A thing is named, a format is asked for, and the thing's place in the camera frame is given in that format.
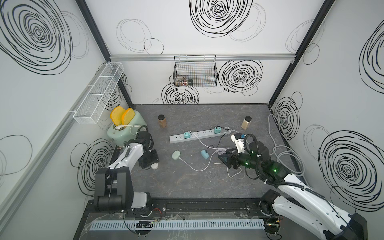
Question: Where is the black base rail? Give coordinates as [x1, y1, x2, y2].
[86, 196, 326, 218]

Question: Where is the blue earbud case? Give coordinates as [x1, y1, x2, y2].
[201, 150, 210, 160]

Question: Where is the yellow toast slice left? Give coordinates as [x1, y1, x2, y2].
[110, 106, 126, 126]

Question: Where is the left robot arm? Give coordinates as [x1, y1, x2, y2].
[94, 125, 160, 214]

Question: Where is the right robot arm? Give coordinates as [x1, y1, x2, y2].
[219, 133, 368, 240]

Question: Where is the white power strip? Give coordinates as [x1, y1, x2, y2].
[169, 127, 233, 144]

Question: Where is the mint green earbud case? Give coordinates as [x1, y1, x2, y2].
[172, 151, 181, 160]

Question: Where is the white charging cable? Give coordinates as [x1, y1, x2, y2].
[178, 149, 218, 173]

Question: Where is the black wire basket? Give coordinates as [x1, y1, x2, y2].
[173, 55, 219, 88]

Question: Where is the yellow toast slice right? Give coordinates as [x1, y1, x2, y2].
[121, 108, 136, 125]

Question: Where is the brown spice jar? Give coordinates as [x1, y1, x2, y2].
[158, 115, 167, 128]

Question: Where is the white power strip cord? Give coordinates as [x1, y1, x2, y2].
[230, 113, 306, 178]

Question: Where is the yellow toast slice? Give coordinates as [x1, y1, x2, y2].
[121, 108, 136, 125]
[110, 106, 126, 126]

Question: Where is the thin black cable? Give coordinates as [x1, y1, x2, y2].
[205, 125, 232, 152]

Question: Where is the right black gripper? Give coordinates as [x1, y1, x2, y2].
[218, 146, 262, 172]

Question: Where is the beige spice jar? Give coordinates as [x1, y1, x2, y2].
[241, 116, 252, 130]

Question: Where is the mint green toaster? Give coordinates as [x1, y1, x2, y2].
[107, 110, 147, 147]

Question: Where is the white wire shelf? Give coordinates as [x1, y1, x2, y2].
[73, 62, 124, 124]

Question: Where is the white slotted cable duct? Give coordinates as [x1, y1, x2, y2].
[90, 219, 265, 231]

